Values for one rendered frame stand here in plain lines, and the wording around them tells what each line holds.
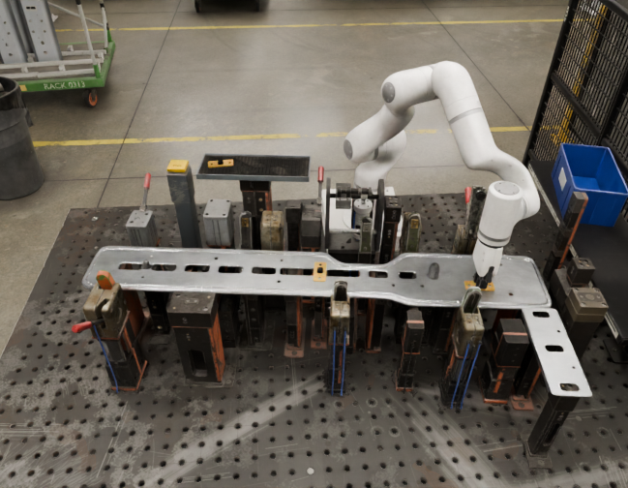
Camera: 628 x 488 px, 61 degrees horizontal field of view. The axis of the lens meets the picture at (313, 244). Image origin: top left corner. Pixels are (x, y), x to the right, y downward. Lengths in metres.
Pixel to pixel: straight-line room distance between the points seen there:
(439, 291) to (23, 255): 2.67
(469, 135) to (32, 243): 2.88
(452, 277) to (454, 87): 0.55
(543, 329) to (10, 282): 2.82
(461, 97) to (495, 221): 0.33
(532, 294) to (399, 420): 0.53
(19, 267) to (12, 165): 0.80
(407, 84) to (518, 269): 0.65
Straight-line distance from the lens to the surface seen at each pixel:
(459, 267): 1.69
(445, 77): 1.48
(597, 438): 1.81
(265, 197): 1.82
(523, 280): 1.71
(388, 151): 1.94
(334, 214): 2.19
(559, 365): 1.51
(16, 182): 4.10
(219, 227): 1.69
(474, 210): 1.70
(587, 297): 1.63
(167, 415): 1.71
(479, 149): 1.43
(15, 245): 3.73
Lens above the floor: 2.09
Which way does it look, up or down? 40 degrees down
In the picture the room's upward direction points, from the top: straight up
